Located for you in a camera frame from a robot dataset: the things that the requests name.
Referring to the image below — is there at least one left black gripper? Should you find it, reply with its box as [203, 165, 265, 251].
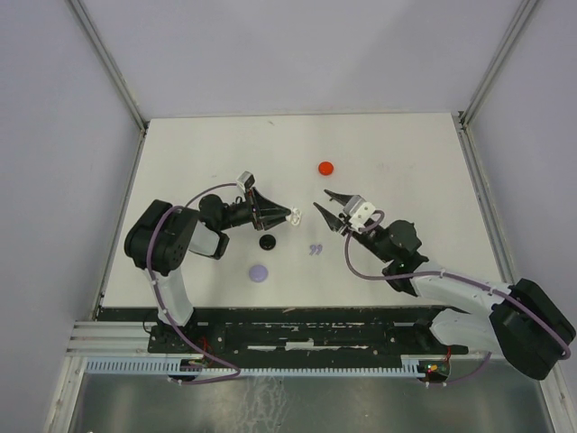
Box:
[218, 187, 292, 231]

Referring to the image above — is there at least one white earbud charging case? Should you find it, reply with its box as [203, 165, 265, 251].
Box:
[286, 207, 302, 226]

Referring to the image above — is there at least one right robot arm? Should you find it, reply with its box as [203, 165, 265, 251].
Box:
[315, 191, 576, 381]

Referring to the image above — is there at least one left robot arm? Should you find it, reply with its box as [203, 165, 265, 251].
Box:
[124, 183, 300, 352]

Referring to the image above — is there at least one purple earbud charging case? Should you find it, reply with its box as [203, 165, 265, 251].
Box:
[249, 264, 269, 283]

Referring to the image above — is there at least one right circuit board with leds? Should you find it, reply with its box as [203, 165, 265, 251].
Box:
[424, 361, 451, 382]

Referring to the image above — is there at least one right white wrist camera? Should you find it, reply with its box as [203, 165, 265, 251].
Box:
[344, 195, 385, 233]

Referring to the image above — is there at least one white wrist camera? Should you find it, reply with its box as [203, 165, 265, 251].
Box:
[344, 195, 385, 233]
[236, 171, 255, 193]

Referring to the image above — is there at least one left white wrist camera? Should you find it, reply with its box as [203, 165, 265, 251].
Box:
[236, 171, 255, 193]

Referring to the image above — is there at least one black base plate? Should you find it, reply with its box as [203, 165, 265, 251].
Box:
[96, 307, 477, 369]

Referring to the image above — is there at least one right aluminium frame post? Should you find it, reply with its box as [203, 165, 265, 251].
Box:
[459, 0, 542, 130]

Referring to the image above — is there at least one aluminium frame post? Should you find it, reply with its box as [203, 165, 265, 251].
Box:
[459, 0, 542, 130]
[65, 0, 149, 131]

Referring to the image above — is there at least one white slotted cable duct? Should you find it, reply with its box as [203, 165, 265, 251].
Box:
[84, 357, 427, 375]

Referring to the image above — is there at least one left aluminium frame post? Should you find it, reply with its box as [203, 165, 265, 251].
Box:
[65, 0, 149, 131]

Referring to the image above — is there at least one aluminium frame rail front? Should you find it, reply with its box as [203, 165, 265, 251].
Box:
[66, 319, 554, 360]

